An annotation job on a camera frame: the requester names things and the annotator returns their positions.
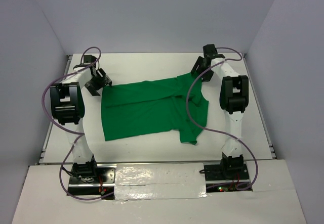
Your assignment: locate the green t shirt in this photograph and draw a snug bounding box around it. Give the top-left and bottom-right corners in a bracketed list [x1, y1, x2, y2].
[101, 73, 209, 145]

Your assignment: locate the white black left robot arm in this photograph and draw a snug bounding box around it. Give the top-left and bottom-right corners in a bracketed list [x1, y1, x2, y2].
[49, 55, 112, 183]

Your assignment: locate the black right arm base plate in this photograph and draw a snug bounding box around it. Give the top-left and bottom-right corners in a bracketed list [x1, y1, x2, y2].
[199, 163, 252, 193]

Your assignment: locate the aluminium table rail frame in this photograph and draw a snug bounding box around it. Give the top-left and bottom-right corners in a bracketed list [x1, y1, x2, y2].
[37, 53, 278, 184]

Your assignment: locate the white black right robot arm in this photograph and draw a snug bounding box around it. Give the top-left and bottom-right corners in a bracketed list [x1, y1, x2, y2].
[191, 44, 249, 179]

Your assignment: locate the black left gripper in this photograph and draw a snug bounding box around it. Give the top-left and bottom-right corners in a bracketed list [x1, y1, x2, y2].
[86, 68, 113, 97]

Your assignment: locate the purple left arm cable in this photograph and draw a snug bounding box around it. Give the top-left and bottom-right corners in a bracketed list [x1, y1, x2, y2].
[42, 46, 116, 201]

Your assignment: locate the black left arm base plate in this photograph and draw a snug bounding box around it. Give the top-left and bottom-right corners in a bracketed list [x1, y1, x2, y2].
[67, 163, 116, 200]

